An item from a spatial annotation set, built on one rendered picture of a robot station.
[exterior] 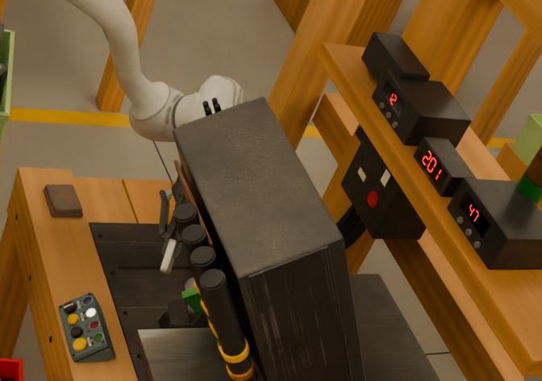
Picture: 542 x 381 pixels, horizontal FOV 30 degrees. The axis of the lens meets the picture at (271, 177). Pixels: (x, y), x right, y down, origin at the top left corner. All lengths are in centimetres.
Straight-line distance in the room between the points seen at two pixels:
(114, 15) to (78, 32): 303
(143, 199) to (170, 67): 237
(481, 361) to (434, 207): 38
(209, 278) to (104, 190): 119
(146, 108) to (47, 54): 256
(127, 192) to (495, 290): 121
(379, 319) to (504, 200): 38
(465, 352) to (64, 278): 90
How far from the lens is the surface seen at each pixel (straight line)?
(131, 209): 262
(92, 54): 488
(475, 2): 204
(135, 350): 224
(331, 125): 256
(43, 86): 456
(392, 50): 211
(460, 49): 209
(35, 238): 243
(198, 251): 152
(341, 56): 220
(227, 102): 218
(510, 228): 178
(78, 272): 237
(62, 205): 248
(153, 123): 225
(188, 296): 212
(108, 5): 197
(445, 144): 196
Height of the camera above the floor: 250
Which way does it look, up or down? 34 degrees down
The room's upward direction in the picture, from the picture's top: 24 degrees clockwise
